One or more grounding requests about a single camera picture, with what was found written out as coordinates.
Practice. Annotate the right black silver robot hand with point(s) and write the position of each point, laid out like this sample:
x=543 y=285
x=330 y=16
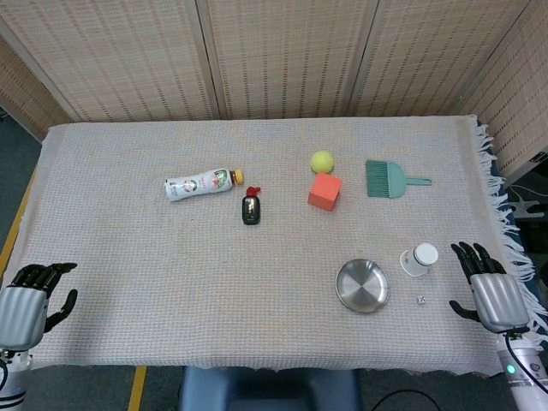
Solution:
x=498 y=301

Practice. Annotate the white drink bottle yellow cap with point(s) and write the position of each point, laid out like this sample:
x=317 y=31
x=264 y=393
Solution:
x=197 y=185

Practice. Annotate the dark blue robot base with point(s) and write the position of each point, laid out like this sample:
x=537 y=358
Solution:
x=265 y=389

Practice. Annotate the white metal stand foot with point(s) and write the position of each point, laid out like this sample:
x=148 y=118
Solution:
x=528 y=210

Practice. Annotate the dark blue table cover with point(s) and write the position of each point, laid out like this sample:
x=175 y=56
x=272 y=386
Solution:
x=540 y=295

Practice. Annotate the white paper cup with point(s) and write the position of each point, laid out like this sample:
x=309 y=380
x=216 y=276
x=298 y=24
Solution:
x=417 y=261

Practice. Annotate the small white die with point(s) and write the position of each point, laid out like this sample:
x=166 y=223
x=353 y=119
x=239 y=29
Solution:
x=421 y=300

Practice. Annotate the beige waffle tablecloth with fringe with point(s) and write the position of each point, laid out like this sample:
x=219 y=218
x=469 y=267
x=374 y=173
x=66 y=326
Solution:
x=171 y=278

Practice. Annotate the woven folding screen panel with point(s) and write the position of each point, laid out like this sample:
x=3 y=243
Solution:
x=518 y=94
x=120 y=55
x=25 y=98
x=291 y=55
x=436 y=55

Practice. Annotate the orange cube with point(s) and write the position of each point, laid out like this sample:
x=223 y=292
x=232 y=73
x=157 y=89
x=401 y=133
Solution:
x=323 y=192

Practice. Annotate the yellow tennis ball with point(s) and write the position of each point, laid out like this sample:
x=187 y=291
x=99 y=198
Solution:
x=322 y=162

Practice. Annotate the teal hand brush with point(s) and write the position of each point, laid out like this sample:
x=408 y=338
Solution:
x=383 y=180

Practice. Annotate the silver metal bowl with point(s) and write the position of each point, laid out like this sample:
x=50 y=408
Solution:
x=363 y=286

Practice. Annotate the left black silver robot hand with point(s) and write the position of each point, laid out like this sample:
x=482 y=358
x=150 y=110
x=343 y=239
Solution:
x=21 y=314

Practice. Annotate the black sauce bottle red cap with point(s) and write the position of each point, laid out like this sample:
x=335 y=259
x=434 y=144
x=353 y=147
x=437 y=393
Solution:
x=251 y=210

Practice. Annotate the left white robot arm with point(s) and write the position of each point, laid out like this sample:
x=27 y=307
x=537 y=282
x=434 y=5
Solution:
x=15 y=381

